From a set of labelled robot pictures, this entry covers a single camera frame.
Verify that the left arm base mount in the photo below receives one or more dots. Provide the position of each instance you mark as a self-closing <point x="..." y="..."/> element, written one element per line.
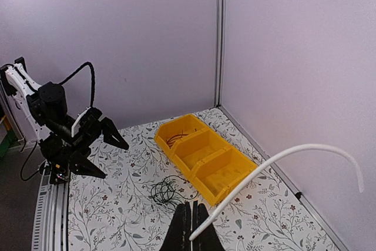
<point x="57" y="168"/>

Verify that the aluminium front rail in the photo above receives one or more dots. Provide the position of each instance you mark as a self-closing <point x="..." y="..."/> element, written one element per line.
<point x="50" y="225"/>

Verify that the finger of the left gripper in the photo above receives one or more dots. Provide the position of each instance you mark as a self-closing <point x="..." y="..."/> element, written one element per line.
<point x="80" y="165"/>

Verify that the white cable tube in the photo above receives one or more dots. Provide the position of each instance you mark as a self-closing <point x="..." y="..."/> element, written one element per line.
<point x="266" y="164"/>

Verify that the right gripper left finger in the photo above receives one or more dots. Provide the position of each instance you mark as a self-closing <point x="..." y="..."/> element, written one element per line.
<point x="177" y="236"/>

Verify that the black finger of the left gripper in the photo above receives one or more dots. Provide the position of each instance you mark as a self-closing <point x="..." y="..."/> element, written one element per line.
<point x="111" y="134"/>

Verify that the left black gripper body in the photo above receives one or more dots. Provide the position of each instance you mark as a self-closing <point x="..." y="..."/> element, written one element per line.
<point x="85" y="129"/>

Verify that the left aluminium frame post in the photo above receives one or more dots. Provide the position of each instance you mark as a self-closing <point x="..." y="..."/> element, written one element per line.
<point x="220" y="47"/>

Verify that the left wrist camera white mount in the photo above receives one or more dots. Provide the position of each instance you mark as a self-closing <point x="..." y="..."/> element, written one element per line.
<point x="18" y="85"/>

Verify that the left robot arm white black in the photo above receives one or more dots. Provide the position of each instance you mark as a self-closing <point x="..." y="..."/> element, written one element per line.
<point x="64" y="141"/>

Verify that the yellow bin left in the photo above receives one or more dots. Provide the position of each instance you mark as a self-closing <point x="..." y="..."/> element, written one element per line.
<point x="175" y="130"/>

